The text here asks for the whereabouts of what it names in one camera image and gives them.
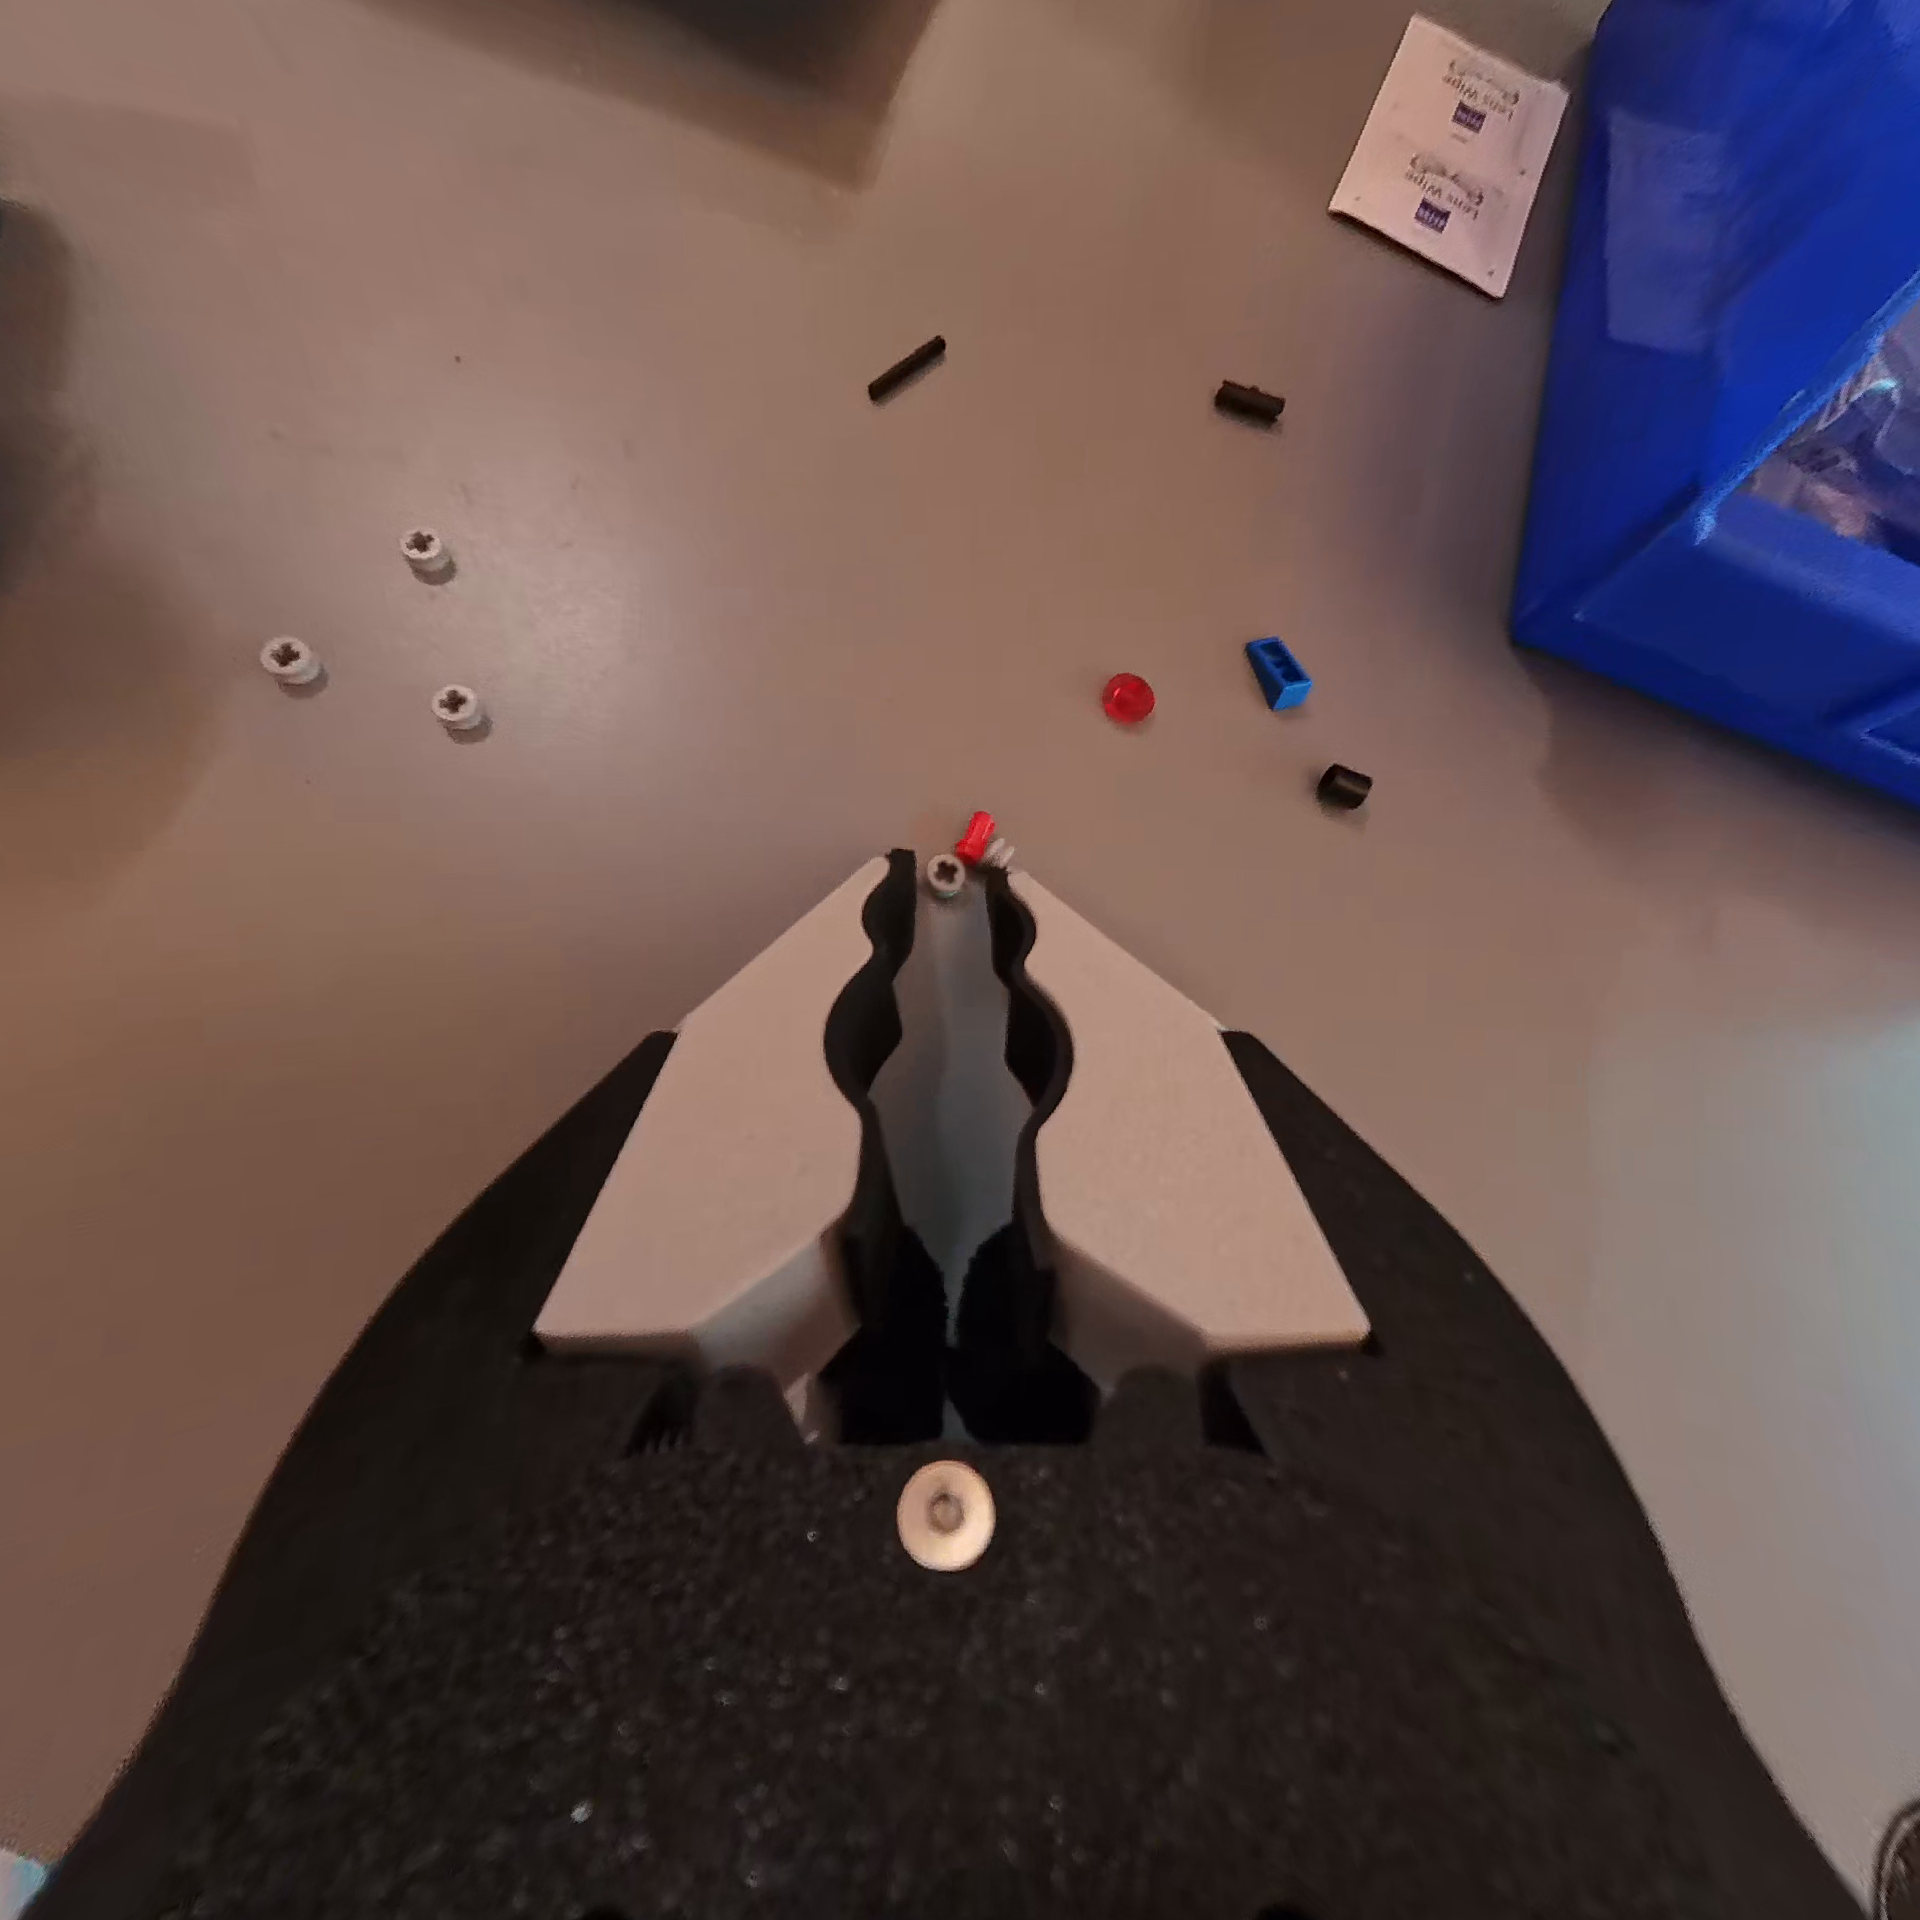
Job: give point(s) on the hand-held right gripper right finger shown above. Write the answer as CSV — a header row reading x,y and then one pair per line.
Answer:
x,y
1186,1171

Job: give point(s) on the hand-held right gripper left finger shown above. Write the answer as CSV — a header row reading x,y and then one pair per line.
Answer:
x,y
705,1171

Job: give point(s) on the grey lego bush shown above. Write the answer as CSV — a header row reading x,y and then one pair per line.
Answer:
x,y
458,704
289,657
945,875
426,548

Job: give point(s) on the red lego pin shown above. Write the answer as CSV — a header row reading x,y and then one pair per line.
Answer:
x,y
976,832

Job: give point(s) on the black lego cylinder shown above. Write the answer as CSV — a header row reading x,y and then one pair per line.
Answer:
x,y
1343,786

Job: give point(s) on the red round lego stud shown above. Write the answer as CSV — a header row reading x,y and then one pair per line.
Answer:
x,y
1126,698

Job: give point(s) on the blue lego brick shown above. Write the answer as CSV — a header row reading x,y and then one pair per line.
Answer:
x,y
1279,674

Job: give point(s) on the black lego pin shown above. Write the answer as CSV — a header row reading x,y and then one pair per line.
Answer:
x,y
1249,400

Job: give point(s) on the black lego axle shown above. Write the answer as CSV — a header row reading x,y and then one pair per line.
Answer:
x,y
906,367

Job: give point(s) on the blue plastic bin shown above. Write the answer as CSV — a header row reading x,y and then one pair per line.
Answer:
x,y
1681,451

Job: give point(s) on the clear plastic bag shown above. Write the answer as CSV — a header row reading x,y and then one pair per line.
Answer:
x,y
1854,434

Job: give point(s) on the white lens wipe packet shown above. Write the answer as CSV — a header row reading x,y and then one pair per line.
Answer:
x,y
1447,150

